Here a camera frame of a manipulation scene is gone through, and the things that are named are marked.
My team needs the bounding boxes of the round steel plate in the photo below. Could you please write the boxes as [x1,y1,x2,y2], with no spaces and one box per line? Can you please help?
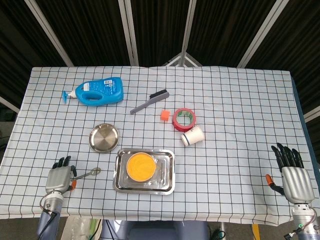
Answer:
[88,122,121,153]

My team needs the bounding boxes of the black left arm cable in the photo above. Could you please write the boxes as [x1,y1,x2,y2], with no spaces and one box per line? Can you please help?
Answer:
[41,208,58,236]

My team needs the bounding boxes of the white checkered tablecloth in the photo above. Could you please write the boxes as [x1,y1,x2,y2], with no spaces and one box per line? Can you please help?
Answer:
[0,65,320,225]

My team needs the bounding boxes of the clear plastic bag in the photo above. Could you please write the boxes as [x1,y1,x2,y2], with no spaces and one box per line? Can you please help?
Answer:
[63,216,101,240]

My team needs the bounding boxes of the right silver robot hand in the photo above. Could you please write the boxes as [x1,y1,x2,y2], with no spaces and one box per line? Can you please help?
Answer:
[265,142,315,204]

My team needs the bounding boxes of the orange bowl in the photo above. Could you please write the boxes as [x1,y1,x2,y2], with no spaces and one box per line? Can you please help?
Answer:
[126,152,158,182]

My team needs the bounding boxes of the white triangular screen foot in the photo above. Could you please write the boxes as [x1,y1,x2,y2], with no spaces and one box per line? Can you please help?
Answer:
[162,51,202,68]

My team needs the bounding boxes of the white screen frame post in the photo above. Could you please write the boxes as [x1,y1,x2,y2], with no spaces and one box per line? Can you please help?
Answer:
[117,0,140,67]
[24,0,75,67]
[236,0,291,69]
[178,0,198,67]

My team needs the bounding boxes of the silver spoon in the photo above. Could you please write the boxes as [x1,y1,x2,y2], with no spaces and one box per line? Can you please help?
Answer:
[73,167,102,181]

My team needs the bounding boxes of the white paper cup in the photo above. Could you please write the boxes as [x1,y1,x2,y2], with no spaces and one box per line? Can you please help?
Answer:
[180,125,206,147]

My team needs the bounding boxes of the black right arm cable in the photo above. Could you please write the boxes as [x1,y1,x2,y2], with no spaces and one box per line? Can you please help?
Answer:
[283,224,303,238]

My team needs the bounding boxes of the grey brush black bristles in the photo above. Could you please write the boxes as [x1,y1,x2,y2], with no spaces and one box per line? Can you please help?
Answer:
[129,89,170,115]

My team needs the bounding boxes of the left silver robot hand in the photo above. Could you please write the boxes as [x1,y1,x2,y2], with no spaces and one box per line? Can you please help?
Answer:
[44,155,78,195]

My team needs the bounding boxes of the blue detergent pump bottle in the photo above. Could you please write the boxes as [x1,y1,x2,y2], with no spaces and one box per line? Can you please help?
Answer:
[61,76,125,107]

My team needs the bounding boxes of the orange cube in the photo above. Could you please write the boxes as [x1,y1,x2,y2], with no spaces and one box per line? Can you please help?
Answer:
[159,109,171,123]

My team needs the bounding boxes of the rectangular steel tray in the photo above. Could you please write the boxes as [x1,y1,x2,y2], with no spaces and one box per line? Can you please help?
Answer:
[112,147,176,196]

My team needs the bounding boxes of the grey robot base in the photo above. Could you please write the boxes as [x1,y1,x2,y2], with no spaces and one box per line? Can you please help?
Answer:
[99,219,210,240]

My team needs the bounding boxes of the red tape roll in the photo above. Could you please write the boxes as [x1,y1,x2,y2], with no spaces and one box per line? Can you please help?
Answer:
[171,107,197,132]

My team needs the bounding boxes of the white frame bar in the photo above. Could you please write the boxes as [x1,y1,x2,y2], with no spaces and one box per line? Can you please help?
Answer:
[303,106,320,123]
[0,95,21,114]

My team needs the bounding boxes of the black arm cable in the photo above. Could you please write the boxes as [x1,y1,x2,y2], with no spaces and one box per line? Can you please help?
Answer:
[41,208,58,236]
[283,224,303,238]

